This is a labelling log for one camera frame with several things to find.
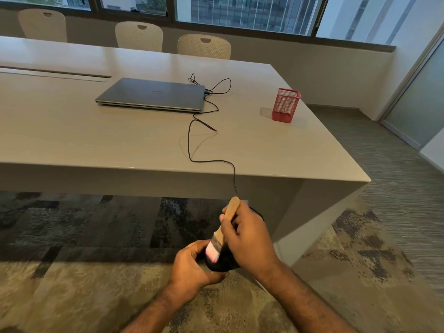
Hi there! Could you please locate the person's left hand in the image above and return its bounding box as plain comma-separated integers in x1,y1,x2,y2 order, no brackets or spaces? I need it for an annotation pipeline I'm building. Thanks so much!
166,240,228,304

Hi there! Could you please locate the person's right hand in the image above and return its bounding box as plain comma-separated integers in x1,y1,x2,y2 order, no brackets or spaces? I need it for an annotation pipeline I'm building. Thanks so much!
219,200,284,285

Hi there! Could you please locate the wooden handle paint brush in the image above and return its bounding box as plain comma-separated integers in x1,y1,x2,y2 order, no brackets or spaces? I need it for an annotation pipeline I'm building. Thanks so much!
205,196,241,264

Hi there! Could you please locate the black computer mouse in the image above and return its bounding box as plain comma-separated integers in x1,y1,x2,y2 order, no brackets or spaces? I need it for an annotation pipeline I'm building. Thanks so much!
204,244,243,273

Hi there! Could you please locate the person's left forearm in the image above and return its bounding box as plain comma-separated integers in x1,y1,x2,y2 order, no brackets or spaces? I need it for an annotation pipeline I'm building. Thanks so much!
120,290,186,333

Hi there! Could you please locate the person's right forearm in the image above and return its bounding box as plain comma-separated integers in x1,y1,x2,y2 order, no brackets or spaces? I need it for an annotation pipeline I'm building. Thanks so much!
262,262,359,333

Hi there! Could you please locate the red mesh pen holder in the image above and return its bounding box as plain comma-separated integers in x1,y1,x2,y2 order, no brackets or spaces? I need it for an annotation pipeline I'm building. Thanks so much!
272,88,302,124

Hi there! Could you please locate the grey closed laptop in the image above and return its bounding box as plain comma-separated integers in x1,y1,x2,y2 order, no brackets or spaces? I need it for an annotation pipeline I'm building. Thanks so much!
95,78,207,112

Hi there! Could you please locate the beige perforated chair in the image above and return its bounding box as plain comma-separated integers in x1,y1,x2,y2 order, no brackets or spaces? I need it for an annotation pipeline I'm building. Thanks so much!
178,34,232,60
18,9,68,43
115,21,163,52

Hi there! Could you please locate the frosted glass door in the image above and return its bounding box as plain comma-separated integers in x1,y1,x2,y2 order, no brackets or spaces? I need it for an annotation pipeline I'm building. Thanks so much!
380,31,444,151

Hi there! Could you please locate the black mouse cable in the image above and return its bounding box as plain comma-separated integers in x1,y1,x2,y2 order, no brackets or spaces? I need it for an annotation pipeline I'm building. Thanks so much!
188,73,265,222

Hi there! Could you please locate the dark window frame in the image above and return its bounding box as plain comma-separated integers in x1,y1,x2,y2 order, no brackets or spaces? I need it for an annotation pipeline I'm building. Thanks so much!
0,0,397,53

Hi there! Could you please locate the table cable slot cover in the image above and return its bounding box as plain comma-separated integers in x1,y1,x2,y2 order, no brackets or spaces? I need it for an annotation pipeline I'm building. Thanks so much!
0,66,112,83

